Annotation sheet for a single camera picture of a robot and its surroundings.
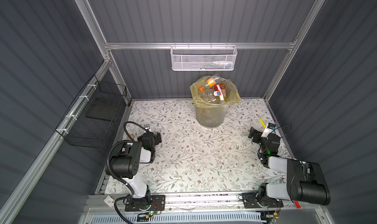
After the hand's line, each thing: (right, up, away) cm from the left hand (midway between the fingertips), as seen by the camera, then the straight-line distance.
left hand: (149, 134), depth 97 cm
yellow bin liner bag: (+54, +26, -6) cm, 60 cm away
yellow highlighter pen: (+80, +7, +8) cm, 81 cm away
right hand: (+72, +4, -7) cm, 72 cm away
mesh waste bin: (+42, +11, 0) cm, 43 cm away
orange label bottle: (+41, +34, -5) cm, 53 cm away
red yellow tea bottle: (+48, +30, -3) cm, 57 cm away
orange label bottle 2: (+38, +29, -2) cm, 48 cm away
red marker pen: (+81, -31, -24) cm, 90 cm away
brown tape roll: (-2, +2, -23) cm, 23 cm away
